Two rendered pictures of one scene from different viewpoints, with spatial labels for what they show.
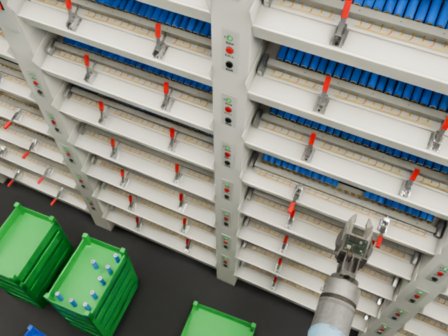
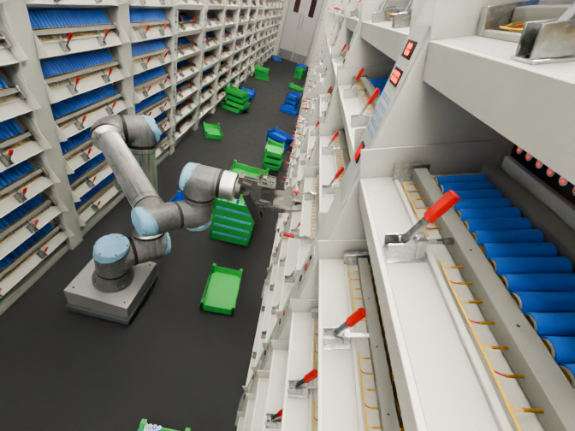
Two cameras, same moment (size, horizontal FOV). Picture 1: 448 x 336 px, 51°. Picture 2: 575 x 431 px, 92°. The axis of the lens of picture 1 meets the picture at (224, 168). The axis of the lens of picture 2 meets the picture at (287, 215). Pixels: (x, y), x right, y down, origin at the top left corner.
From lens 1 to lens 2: 122 cm
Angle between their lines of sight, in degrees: 44
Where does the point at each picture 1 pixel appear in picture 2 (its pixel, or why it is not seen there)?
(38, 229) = not seen: hidden behind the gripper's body
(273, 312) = (248, 326)
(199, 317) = (234, 279)
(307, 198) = (308, 203)
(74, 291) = not seen: hidden behind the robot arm
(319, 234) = (293, 250)
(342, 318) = (205, 171)
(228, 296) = (252, 294)
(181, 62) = not seen: hidden behind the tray
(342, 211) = (306, 220)
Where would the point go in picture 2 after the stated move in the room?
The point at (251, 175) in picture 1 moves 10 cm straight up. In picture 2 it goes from (310, 179) to (317, 159)
